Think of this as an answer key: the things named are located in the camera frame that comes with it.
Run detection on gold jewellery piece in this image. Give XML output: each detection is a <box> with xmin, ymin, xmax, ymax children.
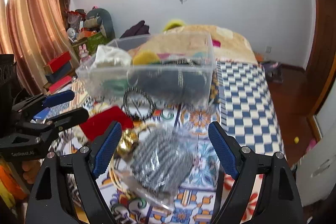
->
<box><xmin>115</xmin><ymin>129</ymin><xmax>140</xmax><ymax>157</ymax></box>

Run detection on beige fuzzy blanket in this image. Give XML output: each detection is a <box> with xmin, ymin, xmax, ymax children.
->
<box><xmin>147</xmin><ymin>25</ymin><xmax>256</xmax><ymax>64</ymax></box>

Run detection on yellow felt piece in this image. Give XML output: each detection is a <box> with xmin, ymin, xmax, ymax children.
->
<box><xmin>133</xmin><ymin>49</ymin><xmax>160</xmax><ymax>66</ymax></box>

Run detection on blue white checked blanket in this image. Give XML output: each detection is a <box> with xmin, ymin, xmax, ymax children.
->
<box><xmin>215</xmin><ymin>60</ymin><xmax>287</xmax><ymax>163</ymax></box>

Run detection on green cardboard box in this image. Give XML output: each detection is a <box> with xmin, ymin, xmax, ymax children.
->
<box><xmin>86</xmin><ymin>32</ymin><xmax>109</xmax><ymax>54</ymax></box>

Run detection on white cloth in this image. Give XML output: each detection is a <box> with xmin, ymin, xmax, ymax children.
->
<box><xmin>92</xmin><ymin>46</ymin><xmax>132</xmax><ymax>69</ymax></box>

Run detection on red cloth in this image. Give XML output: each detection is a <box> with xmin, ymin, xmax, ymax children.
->
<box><xmin>79</xmin><ymin>106</ymin><xmax>135</xmax><ymax>141</ymax></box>

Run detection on dark purple clothes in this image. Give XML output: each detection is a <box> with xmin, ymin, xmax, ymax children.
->
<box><xmin>120</xmin><ymin>20</ymin><xmax>151</xmax><ymax>39</ymax></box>

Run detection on yellow green plush toy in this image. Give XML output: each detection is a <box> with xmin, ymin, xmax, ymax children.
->
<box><xmin>162</xmin><ymin>18</ymin><xmax>185</xmax><ymax>31</ymax></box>

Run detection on grey plush toy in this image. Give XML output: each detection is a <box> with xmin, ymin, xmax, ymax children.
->
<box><xmin>85</xmin><ymin>7</ymin><xmax>116</xmax><ymax>40</ymax></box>

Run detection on dark navy knit cloth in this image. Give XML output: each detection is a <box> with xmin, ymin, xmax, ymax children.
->
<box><xmin>131</xmin><ymin>67</ymin><xmax>208</xmax><ymax>104</ymax></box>

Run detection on person's left hand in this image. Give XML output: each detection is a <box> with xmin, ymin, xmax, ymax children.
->
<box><xmin>22</xmin><ymin>160</ymin><xmax>42</xmax><ymax>184</ymax></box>

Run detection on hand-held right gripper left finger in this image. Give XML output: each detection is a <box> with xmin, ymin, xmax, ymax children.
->
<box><xmin>25</xmin><ymin>120</ymin><xmax>124</xmax><ymax>224</ymax></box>

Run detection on colourful patterned bed sheet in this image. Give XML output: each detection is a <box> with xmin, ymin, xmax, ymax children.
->
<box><xmin>50</xmin><ymin>77</ymin><xmax>238</xmax><ymax>224</ymax></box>

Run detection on red flat box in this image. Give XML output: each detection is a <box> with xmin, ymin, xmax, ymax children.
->
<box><xmin>43</xmin><ymin>51</ymin><xmax>72</xmax><ymax>74</ymax></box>
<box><xmin>48</xmin><ymin>76</ymin><xmax>73</xmax><ymax>94</ymax></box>

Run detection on pink bunny toy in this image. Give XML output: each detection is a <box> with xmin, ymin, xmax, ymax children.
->
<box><xmin>78</xmin><ymin>44</ymin><xmax>91</xmax><ymax>61</ymax></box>

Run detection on clear plastic storage box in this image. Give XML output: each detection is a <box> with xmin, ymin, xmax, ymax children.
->
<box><xmin>76</xmin><ymin>32</ymin><xmax>217</xmax><ymax>107</ymax></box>

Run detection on black beaded bracelet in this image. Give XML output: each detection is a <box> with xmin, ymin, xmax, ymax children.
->
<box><xmin>123</xmin><ymin>87</ymin><xmax>156</xmax><ymax>120</ymax></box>

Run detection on white cabinet door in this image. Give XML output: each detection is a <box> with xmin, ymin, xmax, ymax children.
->
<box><xmin>295</xmin><ymin>120</ymin><xmax>336</xmax><ymax>207</ymax></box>

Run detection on orange striped curtain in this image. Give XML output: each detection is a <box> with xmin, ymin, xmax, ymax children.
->
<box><xmin>0</xmin><ymin>0</ymin><xmax>72</xmax><ymax>96</ymax></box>

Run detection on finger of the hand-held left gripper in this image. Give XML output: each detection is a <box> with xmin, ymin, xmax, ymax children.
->
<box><xmin>18</xmin><ymin>108</ymin><xmax>90</xmax><ymax>147</ymax></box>
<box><xmin>12</xmin><ymin>90</ymin><xmax>76</xmax><ymax>115</ymax></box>

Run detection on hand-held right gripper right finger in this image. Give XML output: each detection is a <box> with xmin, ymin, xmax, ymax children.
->
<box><xmin>207</xmin><ymin>121</ymin><xmax>302</xmax><ymax>224</ymax></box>

